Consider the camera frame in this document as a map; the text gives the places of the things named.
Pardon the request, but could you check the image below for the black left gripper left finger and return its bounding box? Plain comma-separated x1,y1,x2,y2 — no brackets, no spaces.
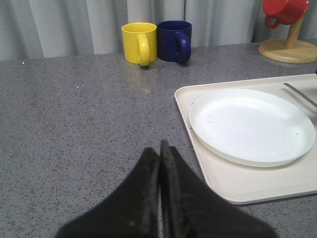
56,148,159,238

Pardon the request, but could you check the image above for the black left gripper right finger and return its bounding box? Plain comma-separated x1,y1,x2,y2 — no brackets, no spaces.
159,140,278,238

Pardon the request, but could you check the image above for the white round plate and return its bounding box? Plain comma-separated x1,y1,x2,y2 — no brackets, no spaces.
189,89,315,168

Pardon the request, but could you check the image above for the silver metal fork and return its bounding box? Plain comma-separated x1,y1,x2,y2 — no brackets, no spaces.
283,83,317,107

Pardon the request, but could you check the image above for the cream rabbit serving tray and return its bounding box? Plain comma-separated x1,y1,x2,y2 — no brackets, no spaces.
174,74,317,204

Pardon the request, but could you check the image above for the dark blue ceramic mug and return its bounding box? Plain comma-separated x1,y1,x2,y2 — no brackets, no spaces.
157,20,192,63

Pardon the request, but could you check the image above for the yellow ceramic mug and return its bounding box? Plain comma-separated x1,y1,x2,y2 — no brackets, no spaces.
121,22,157,67

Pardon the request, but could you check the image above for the wooden mug tree stand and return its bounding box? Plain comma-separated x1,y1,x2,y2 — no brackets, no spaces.
258,19,317,63

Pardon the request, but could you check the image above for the grey pleated curtain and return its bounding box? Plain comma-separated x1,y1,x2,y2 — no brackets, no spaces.
0,0,317,61

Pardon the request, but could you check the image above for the red ribbed mug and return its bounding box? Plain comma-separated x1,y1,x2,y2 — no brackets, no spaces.
263,0,309,29

